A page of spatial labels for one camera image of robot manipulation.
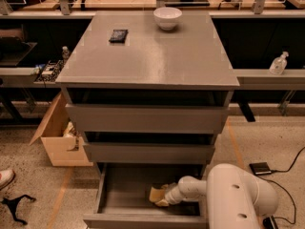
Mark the grey bottom drawer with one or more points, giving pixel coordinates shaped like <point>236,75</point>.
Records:
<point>123,198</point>

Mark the white ceramic bowl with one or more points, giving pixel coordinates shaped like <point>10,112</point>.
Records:
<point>166,17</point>

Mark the black chair base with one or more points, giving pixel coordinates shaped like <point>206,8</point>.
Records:
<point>12,205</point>

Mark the dark blue snack packet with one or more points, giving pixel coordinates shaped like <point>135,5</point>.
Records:
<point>118,36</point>

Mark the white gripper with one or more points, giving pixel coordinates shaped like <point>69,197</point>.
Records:
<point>171,195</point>

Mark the grey top drawer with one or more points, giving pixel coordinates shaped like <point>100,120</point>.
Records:
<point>129,119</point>

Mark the grey drawer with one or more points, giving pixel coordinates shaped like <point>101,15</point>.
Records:
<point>149,154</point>
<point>129,119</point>
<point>123,198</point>

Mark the patterned black tray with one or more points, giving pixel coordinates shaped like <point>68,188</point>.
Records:
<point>50,71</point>

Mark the yellow sponge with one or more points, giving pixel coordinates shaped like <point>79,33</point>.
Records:
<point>156,194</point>

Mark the small plastic bottle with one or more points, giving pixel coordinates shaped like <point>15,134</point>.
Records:
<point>65,53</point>

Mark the white red shoe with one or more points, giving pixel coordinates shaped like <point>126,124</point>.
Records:
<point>6,177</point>

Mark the open cardboard box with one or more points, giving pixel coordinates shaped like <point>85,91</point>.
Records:
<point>63,145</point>

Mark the black device on floor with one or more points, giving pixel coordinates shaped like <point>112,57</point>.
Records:
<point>269,223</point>

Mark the clear sanitizer pump bottle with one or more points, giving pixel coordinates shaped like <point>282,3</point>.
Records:
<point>279,64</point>

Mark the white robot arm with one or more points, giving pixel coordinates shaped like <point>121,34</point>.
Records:
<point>235,198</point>

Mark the black foot pedal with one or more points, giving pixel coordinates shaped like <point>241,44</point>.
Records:
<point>260,168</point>

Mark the grey drawer cabinet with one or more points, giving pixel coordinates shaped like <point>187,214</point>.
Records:
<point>185,67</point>

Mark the grey middle drawer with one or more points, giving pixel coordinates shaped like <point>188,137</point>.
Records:
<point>149,154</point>

